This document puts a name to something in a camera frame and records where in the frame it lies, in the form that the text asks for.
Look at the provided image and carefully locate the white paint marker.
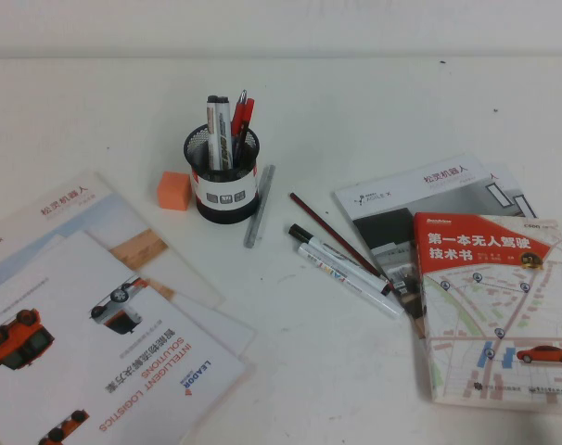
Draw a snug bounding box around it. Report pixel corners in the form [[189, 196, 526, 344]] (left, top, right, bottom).
[[297, 244, 404, 320]]

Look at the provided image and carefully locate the black mesh pen holder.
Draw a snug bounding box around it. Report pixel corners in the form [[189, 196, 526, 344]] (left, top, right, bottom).
[[183, 122, 261, 227]]

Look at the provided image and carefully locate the red capped pen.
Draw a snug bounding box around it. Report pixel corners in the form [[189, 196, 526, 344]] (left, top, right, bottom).
[[234, 96, 256, 166]]

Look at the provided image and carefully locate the dark red pencil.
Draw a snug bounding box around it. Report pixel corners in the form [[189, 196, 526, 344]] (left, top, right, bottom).
[[288, 192, 397, 293]]

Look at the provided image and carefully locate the white marker with black cap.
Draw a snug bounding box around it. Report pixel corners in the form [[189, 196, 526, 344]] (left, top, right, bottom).
[[287, 223, 396, 296]]

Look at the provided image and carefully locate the grey AgileX brochure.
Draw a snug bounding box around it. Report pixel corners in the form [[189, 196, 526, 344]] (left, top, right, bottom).
[[332, 155, 517, 342]]

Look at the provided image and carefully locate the grey marker with black cap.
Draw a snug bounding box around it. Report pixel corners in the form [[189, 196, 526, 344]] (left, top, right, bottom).
[[205, 95, 236, 171]]

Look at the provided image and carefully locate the orange foam cube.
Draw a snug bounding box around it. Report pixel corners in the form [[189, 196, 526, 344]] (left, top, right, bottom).
[[156, 171, 192, 212]]

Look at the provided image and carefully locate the white paper sheet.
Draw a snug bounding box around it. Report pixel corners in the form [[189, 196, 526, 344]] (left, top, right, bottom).
[[136, 275, 258, 358]]

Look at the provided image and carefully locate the red and white map book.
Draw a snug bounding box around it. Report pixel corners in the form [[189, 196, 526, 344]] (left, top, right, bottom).
[[413, 211, 562, 413]]

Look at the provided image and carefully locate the AgileX brochure with wood picture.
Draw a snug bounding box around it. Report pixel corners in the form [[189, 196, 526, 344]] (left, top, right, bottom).
[[0, 171, 226, 310]]

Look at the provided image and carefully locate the white brochure with grey frames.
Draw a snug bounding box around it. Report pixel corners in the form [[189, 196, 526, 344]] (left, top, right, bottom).
[[487, 161, 541, 219]]

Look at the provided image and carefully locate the LEADOR brochure with orange vehicles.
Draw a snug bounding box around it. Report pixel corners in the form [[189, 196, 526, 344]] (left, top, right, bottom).
[[0, 230, 257, 445]]

